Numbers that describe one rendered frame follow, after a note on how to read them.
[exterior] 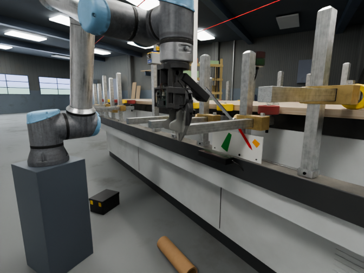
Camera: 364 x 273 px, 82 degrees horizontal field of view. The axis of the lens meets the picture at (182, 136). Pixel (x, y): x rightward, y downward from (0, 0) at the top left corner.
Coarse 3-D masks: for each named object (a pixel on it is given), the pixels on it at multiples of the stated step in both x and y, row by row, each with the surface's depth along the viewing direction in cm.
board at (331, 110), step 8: (216, 104) 115; (256, 104) 112; (280, 104) 112; (288, 104) 112; (296, 104) 112; (304, 104) 112; (280, 112) 85; (288, 112) 83; (296, 112) 80; (304, 112) 78; (328, 112) 71; (336, 112) 69; (344, 112) 67; (352, 112) 66; (360, 112) 64
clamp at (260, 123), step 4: (236, 116) 84; (240, 116) 81; (244, 116) 80; (248, 116) 78; (252, 116) 77; (256, 116) 76; (260, 116) 75; (264, 116) 75; (268, 116) 76; (256, 120) 76; (260, 120) 74; (264, 120) 75; (268, 120) 76; (256, 124) 76; (260, 124) 74; (264, 124) 75; (268, 124) 77; (248, 128) 79; (252, 128) 77; (256, 128) 76; (260, 128) 75; (264, 128) 76; (268, 128) 77
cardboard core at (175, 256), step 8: (160, 240) 129; (168, 240) 128; (160, 248) 126; (168, 248) 122; (176, 248) 121; (168, 256) 119; (176, 256) 115; (184, 256) 115; (176, 264) 112; (184, 264) 110; (192, 264) 110; (184, 272) 107; (192, 272) 111
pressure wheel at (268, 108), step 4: (268, 104) 83; (260, 108) 82; (264, 108) 81; (268, 108) 80; (272, 108) 80; (276, 108) 80; (260, 112) 82; (264, 112) 81; (268, 112) 80; (272, 112) 80; (276, 112) 80
